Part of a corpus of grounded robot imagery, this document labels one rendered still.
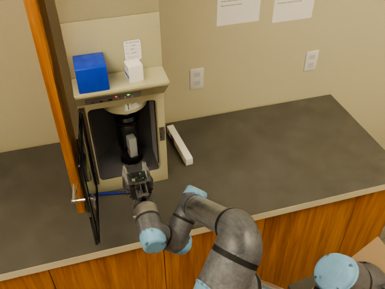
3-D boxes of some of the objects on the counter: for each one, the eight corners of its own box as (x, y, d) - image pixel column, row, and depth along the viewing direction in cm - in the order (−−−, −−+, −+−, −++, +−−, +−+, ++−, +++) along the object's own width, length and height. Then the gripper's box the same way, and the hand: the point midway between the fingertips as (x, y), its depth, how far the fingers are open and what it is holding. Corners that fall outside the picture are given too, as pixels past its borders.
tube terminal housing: (89, 156, 203) (55, -6, 153) (156, 144, 210) (144, -15, 160) (95, 194, 185) (58, 23, 135) (168, 179, 192) (160, 11, 142)
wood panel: (69, 140, 212) (-23, -242, 122) (75, 139, 213) (-11, -242, 123) (78, 213, 176) (-43, -251, 86) (85, 211, 177) (-27, -251, 87)
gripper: (162, 193, 136) (149, 147, 151) (124, 201, 133) (113, 154, 148) (164, 210, 142) (150, 164, 157) (126, 218, 139) (116, 171, 154)
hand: (134, 167), depth 153 cm, fingers open, 5 cm apart
